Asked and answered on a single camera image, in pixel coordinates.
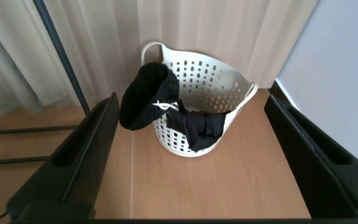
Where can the black shorts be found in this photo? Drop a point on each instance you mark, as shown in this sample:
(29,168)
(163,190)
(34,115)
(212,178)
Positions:
(141,99)

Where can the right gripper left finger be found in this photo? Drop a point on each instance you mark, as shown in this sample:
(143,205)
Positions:
(79,186)

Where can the black clothes rack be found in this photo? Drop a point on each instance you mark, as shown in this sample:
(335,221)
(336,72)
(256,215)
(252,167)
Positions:
(59,53)

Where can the white laundry basket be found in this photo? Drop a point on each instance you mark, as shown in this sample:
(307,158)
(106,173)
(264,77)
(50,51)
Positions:
(204,81)

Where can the black garment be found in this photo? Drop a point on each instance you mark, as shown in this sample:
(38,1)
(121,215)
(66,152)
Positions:
(197,127)

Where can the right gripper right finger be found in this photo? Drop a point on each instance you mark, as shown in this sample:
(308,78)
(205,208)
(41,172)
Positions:
(322,186)

